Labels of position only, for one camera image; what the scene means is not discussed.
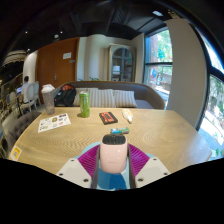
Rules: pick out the white tube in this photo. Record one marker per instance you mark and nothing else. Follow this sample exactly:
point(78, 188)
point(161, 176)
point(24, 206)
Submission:
point(127, 115)

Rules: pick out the grey curved sofa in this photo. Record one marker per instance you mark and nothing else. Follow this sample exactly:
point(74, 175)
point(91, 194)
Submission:
point(146, 93)

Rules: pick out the yellow and white card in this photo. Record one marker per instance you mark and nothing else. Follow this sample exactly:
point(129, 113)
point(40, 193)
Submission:
point(15, 153)

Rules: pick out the black-framed window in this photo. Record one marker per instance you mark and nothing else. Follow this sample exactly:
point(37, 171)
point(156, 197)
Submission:
point(160, 66)

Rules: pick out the clear shaker bottle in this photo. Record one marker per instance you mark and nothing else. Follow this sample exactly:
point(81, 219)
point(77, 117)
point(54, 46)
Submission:
point(49, 101)

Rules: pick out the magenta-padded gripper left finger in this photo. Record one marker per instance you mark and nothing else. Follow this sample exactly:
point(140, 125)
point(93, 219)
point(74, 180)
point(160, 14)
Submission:
point(71, 171)

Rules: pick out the green drink can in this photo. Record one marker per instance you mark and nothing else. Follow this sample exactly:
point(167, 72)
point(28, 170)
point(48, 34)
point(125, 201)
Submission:
point(84, 105)

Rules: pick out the brown wooden door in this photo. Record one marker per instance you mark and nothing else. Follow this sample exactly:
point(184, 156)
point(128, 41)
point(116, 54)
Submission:
point(50, 70)

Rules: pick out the group of white chairs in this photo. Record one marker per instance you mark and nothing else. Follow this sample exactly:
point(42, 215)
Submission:
point(31, 96)

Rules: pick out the person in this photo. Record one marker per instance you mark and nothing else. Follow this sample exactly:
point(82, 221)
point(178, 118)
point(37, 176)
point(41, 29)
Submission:
point(25, 90)

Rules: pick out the small green blue pack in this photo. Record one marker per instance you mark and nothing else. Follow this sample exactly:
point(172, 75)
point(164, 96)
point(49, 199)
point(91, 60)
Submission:
point(119, 130)

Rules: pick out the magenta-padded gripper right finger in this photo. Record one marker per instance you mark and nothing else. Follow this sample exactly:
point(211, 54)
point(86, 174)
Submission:
point(153, 170)

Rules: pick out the blue cloud-shaped mouse pad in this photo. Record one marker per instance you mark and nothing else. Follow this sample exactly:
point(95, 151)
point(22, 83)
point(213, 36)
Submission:
point(111, 180)

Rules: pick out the white sticker sheet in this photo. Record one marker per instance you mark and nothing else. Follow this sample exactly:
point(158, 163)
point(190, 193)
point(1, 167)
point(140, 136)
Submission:
point(53, 122)

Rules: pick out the arched glass cabinet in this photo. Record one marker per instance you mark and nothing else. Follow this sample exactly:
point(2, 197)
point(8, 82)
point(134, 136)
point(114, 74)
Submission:
point(121, 63)

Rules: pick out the striped cushion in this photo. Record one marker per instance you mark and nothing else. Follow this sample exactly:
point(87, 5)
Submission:
point(103, 98)
point(76, 98)
point(126, 98)

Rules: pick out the pink computer mouse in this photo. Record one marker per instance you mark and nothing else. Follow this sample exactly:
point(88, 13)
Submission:
point(113, 156)

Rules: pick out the black and red box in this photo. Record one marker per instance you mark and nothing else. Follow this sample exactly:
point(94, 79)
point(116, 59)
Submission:
point(108, 118)

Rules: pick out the large curved window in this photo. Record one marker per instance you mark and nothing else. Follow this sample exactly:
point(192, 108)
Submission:
point(215, 110)

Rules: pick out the grey tufted bench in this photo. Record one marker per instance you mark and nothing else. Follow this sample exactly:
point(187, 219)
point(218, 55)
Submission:
point(18, 128)

